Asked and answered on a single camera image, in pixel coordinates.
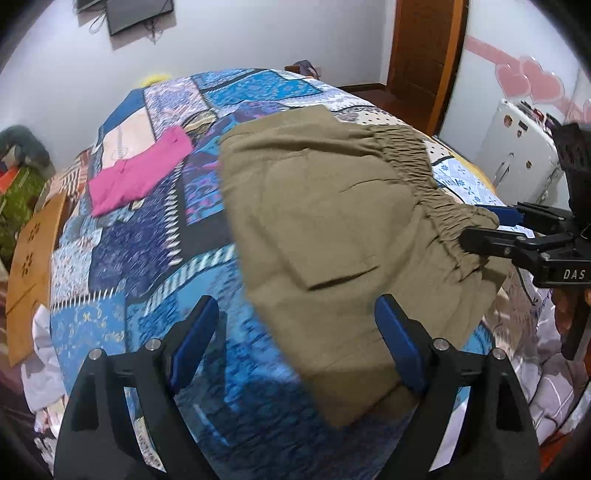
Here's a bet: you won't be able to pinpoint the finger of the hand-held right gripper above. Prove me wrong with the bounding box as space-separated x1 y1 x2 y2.
480 202 575 234
459 226 543 261

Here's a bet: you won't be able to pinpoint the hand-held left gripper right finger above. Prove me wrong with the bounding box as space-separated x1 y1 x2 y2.
374 294 541 480

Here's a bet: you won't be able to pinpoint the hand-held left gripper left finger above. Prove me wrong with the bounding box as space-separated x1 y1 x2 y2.
54 295 220 480

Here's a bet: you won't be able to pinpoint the khaki pants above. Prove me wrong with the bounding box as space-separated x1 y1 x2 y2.
217 105 509 428

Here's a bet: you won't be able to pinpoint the person's right hand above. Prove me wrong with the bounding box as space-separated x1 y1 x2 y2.
553 287 586 335

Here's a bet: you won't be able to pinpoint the blue patchwork blanket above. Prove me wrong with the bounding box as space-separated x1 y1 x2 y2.
48 68 509 480

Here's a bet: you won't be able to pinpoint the white printed quilt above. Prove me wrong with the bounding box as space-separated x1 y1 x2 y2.
482 268 585 446

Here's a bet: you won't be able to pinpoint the white cloth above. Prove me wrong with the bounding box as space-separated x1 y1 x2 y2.
21 305 66 412

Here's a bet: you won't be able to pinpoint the pink garment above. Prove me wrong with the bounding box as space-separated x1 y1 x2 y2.
88 127 194 217

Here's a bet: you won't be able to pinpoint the wooden lap desk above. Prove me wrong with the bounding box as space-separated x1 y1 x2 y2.
4 191 70 367

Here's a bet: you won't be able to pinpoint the brown wooden door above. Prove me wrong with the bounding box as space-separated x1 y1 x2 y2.
387 0 469 136

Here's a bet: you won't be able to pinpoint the striped orange bed sheet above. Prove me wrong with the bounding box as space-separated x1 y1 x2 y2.
46 148 100 206

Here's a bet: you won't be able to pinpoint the green fabric bag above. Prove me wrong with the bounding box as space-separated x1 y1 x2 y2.
0 168 49 261

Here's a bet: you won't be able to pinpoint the grey backpack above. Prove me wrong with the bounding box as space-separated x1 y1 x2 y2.
292 60 322 79

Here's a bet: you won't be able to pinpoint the grey plush toy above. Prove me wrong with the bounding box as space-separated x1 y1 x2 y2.
0 126 52 171

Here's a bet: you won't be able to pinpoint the yellow bed footboard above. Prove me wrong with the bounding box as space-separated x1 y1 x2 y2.
139 71 175 88

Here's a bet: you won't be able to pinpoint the small black monitor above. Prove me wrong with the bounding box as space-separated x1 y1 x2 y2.
105 0 175 37

